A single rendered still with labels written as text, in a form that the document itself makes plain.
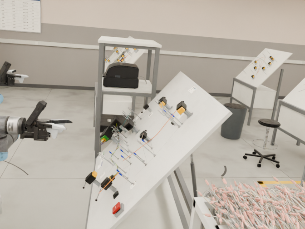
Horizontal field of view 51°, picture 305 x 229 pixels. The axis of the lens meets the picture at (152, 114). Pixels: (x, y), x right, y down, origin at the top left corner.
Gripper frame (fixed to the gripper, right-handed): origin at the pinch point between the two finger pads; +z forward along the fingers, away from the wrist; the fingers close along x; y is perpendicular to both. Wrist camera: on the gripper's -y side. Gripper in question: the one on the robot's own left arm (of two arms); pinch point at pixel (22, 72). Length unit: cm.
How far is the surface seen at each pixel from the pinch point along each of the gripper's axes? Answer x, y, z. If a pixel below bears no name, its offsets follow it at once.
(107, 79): 32, 1, 58
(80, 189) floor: -23, 162, 105
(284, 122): 126, 88, 441
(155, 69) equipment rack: 64, -16, 78
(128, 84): 45, 2, 70
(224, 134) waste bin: 33, 148, 425
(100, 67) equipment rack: 31, -10, 49
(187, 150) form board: 146, -7, -13
